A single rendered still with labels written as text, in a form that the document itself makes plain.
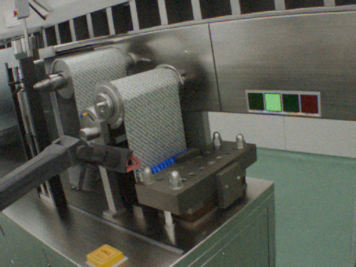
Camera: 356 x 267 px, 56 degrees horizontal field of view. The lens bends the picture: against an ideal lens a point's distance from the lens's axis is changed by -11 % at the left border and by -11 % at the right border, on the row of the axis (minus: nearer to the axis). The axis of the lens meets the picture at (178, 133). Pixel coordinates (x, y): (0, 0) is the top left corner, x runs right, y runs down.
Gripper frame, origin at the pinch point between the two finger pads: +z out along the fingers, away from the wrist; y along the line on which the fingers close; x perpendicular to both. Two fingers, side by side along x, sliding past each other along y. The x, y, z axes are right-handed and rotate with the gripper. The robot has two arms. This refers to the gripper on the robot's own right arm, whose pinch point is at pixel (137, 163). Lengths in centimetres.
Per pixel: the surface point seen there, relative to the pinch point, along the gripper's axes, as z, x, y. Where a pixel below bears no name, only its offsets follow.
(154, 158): 6.1, 2.8, 0.2
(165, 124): 8.1, 14.1, 0.2
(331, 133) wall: 267, 67, -31
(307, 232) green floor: 171, -23, -4
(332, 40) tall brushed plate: 12, 41, 50
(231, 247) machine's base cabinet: 20.2, -19.2, 25.6
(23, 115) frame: -20.7, 8.1, -43.3
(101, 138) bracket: -9.3, 5.2, -7.5
